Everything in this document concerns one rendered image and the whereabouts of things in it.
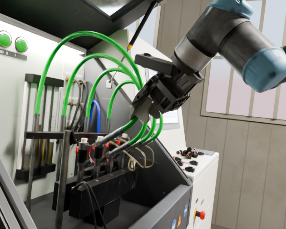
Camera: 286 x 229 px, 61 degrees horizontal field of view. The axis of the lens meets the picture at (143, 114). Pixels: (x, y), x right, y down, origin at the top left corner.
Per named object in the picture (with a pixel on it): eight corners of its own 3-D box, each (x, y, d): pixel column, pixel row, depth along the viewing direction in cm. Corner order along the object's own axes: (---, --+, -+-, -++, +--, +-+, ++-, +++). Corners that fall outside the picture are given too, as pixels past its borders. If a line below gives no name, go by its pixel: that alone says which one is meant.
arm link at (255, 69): (299, 72, 45) (258, 34, 50) (296, 58, 36) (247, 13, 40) (263, 99, 49) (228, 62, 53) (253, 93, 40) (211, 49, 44)
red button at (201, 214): (202, 224, 97) (204, 211, 97) (193, 221, 99) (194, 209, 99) (204, 219, 102) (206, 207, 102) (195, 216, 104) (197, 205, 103)
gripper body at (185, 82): (160, 116, 55) (194, 78, 48) (137, 89, 57) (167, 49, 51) (176, 111, 61) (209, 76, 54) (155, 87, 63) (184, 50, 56)
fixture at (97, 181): (76, 245, 65) (82, 189, 64) (49, 233, 69) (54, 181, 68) (134, 204, 95) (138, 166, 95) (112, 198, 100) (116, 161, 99)
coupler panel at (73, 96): (61, 140, 97) (69, 63, 96) (56, 139, 98) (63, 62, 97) (83, 137, 109) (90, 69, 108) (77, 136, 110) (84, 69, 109)
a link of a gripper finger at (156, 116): (146, 130, 64) (164, 108, 58) (133, 113, 66) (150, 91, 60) (153, 127, 67) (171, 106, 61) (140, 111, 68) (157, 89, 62)
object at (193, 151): (194, 161, 119) (196, 150, 119) (174, 157, 123) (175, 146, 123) (204, 155, 139) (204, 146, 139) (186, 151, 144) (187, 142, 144)
